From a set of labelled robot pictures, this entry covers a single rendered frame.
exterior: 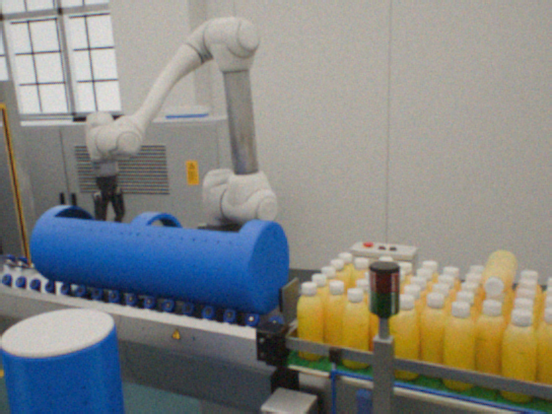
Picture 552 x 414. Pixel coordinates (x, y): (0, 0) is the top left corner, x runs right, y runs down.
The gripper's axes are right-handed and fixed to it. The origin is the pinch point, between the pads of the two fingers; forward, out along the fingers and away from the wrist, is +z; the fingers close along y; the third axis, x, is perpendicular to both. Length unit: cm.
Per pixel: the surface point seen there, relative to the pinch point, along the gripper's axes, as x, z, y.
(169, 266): 39.0, 3.8, 19.4
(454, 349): 121, 14, 21
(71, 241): -1.3, -0.2, 18.4
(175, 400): -32, 114, -70
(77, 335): 36, 11, 55
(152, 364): 26, 40, 16
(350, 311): 96, 9, 21
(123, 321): 16.9, 26.0, 17.5
